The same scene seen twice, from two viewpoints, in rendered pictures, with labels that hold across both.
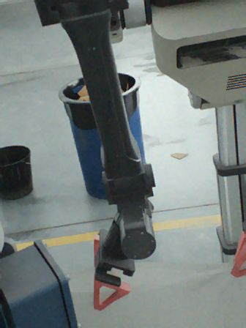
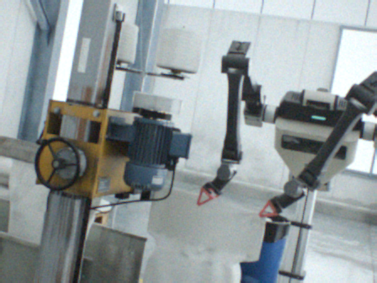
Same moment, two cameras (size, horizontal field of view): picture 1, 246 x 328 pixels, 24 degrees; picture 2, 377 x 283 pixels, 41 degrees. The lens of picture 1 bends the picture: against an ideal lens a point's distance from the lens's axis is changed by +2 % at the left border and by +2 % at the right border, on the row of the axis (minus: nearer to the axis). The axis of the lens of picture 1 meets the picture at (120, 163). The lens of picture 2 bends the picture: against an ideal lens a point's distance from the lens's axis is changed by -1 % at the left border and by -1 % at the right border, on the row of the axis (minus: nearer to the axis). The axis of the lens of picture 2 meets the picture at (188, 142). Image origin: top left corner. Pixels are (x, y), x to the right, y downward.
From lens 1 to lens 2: 1.30 m
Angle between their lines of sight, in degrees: 28
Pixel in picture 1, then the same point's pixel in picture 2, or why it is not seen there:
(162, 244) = not seen: outside the picture
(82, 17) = (233, 73)
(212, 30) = (298, 131)
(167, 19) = (282, 122)
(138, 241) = (224, 171)
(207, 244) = not seen: outside the picture
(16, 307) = (174, 135)
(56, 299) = (186, 141)
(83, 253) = not seen: outside the picture
